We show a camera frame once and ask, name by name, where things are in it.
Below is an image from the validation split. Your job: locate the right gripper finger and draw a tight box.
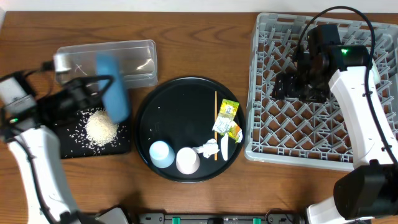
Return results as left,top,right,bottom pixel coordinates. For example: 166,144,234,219
287,74,299,98
271,73,286,100

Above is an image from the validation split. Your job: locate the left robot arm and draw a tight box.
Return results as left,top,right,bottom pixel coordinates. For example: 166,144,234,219
1,71,128,224

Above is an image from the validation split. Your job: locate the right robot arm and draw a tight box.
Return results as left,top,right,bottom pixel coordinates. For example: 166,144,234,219
272,24,397,223

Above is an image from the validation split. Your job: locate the grey dishwasher rack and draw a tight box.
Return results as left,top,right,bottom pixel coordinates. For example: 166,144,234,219
244,13,397,172

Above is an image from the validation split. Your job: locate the clear plastic bin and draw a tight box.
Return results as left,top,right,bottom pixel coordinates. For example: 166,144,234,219
55,39,158,89

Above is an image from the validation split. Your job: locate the black rectangular tray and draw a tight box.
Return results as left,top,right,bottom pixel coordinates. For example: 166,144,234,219
52,107,131,159

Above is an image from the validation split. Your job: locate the pile of rice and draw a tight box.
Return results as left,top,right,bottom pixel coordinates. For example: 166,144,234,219
67,107,130,156

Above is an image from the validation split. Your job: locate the green yellow snack wrapper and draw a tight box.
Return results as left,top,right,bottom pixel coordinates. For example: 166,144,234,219
212,99,239,134

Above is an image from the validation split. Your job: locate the orange green torn wrapper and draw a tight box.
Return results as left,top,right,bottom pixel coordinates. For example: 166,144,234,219
228,121,243,143

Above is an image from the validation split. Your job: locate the wooden chopstick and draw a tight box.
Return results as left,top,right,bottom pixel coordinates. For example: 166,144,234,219
213,90,218,161

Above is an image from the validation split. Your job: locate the white plastic spoon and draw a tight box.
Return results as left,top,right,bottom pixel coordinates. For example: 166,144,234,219
220,134,229,161

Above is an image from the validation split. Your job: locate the crumpled white tissue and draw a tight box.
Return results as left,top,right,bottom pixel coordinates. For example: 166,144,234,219
193,139,220,159

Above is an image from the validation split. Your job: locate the light blue cup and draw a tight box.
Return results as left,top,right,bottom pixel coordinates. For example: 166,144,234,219
149,141,175,169

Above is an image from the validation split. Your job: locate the round black serving tray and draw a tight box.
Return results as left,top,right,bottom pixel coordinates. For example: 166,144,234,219
134,77,243,183

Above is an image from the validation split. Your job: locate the white pink cup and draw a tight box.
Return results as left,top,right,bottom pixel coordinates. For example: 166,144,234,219
176,147,200,175

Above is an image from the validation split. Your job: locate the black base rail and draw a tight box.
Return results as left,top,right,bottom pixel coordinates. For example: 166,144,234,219
137,211,307,224

